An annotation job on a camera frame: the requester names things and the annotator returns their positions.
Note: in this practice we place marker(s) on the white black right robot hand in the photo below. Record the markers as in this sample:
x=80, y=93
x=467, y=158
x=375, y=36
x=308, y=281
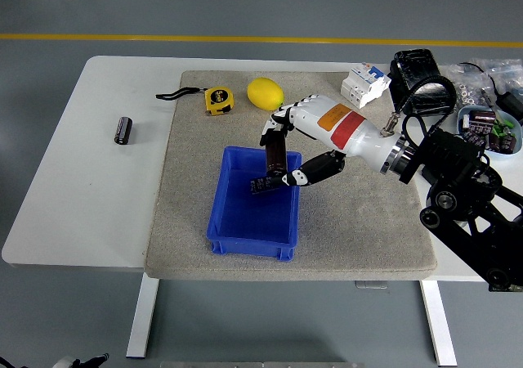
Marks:
x=343, y=127

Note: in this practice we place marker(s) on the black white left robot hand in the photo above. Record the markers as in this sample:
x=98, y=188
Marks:
x=77, y=362

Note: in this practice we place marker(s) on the dark brown cylindrical battery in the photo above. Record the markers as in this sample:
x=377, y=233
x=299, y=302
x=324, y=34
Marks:
x=261, y=185
x=275, y=155
x=477, y=134
x=123, y=131
x=482, y=118
x=508, y=143
x=493, y=142

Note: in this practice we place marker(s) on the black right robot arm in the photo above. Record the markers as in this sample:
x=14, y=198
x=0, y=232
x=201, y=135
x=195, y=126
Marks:
x=453, y=167

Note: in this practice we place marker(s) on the blue plastic box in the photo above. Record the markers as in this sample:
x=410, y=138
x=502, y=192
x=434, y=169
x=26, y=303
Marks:
x=253, y=221

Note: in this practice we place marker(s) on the white circuit breaker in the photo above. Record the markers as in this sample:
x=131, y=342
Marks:
x=363, y=86

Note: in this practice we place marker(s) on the white table leg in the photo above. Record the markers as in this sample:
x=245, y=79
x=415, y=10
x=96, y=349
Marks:
x=439, y=323
x=143, y=319

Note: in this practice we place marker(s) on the yellow lemon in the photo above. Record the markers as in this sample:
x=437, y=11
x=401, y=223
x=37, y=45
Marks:
x=263, y=93

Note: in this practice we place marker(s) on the black glossy pouch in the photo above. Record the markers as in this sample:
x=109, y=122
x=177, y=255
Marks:
x=417, y=63

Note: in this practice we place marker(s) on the grey-brown mat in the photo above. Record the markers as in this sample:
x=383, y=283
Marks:
x=347, y=229

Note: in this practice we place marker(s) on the yellow tape measure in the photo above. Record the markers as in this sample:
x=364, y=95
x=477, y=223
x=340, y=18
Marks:
x=218, y=100

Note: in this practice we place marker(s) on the clear bag of washers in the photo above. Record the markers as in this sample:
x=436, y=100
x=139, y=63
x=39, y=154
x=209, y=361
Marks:
x=468, y=90

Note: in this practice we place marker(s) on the green small parts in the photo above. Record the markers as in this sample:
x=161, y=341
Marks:
x=501, y=127

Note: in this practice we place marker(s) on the black power adapter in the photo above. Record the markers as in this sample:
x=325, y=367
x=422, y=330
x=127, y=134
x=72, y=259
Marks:
x=510, y=104

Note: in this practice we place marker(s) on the light blue bowl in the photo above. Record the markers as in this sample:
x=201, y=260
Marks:
x=517, y=131

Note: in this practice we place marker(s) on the clear plastic bag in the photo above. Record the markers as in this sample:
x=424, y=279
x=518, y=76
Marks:
x=508, y=71

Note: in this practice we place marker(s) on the grey under-table bracket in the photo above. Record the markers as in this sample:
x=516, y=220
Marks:
x=371, y=284

